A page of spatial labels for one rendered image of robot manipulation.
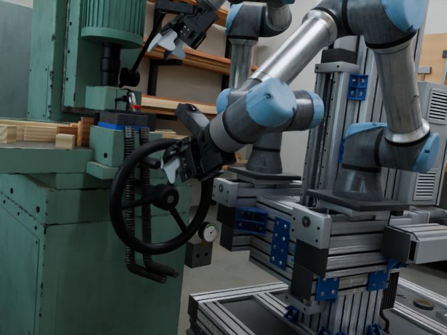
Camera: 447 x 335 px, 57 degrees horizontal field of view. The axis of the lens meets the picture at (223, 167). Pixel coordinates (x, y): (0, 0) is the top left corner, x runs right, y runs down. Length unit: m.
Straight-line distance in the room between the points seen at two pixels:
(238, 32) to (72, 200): 0.91
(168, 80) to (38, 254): 3.31
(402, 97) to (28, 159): 0.91
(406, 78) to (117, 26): 0.76
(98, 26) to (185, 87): 3.23
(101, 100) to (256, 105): 0.67
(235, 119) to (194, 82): 3.81
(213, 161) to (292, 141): 4.00
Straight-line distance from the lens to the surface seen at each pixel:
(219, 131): 0.72
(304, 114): 0.75
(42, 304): 1.17
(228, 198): 1.57
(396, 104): 1.14
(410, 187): 1.70
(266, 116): 0.66
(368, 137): 1.28
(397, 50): 1.07
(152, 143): 0.96
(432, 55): 4.17
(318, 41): 1.00
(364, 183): 1.28
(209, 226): 1.28
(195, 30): 1.16
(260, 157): 1.65
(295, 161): 4.72
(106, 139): 1.04
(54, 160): 1.06
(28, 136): 1.20
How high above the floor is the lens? 1.01
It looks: 7 degrees down
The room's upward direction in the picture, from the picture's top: 6 degrees clockwise
